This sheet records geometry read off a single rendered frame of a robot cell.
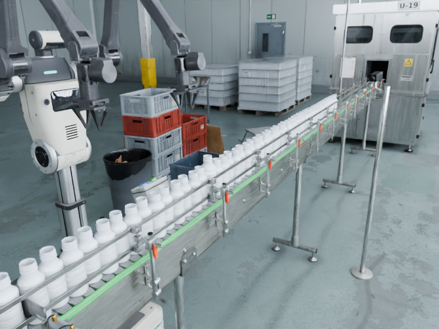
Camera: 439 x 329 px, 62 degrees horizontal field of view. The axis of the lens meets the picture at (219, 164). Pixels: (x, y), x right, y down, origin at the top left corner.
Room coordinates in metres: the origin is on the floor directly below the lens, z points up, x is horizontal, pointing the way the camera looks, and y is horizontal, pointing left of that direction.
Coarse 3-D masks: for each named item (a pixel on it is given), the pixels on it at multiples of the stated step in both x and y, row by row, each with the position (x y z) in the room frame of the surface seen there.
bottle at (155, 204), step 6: (150, 192) 1.15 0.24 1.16; (156, 192) 1.16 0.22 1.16; (150, 198) 1.13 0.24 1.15; (156, 198) 1.12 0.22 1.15; (150, 204) 1.12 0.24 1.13; (156, 204) 1.12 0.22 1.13; (162, 204) 1.13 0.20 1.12; (156, 210) 1.11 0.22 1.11; (156, 216) 1.11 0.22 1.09; (162, 216) 1.12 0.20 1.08; (156, 222) 1.11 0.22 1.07; (162, 222) 1.12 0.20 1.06; (156, 228) 1.11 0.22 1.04; (162, 234) 1.12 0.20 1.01
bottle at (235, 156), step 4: (232, 148) 1.65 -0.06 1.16; (236, 148) 1.66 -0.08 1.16; (232, 152) 1.63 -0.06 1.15; (236, 152) 1.63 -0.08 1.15; (232, 156) 1.63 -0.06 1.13; (236, 156) 1.63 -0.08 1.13; (236, 160) 1.61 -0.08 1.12; (240, 164) 1.63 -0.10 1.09; (236, 168) 1.61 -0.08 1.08; (240, 168) 1.63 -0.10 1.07; (236, 172) 1.61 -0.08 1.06; (240, 172) 1.63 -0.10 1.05; (240, 176) 1.63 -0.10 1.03; (236, 180) 1.61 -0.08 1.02; (240, 180) 1.63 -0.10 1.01
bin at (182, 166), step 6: (186, 156) 2.21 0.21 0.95; (192, 156) 2.26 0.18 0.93; (198, 156) 2.32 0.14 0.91; (216, 156) 2.25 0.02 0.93; (174, 162) 2.10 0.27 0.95; (180, 162) 2.15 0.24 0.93; (186, 162) 2.20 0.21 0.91; (192, 162) 2.26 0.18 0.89; (198, 162) 2.32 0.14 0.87; (174, 168) 2.04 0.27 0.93; (180, 168) 2.02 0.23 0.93; (186, 168) 2.00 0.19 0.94; (192, 168) 1.97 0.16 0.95; (174, 174) 2.04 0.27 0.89; (186, 174) 2.00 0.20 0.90; (258, 204) 2.04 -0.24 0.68
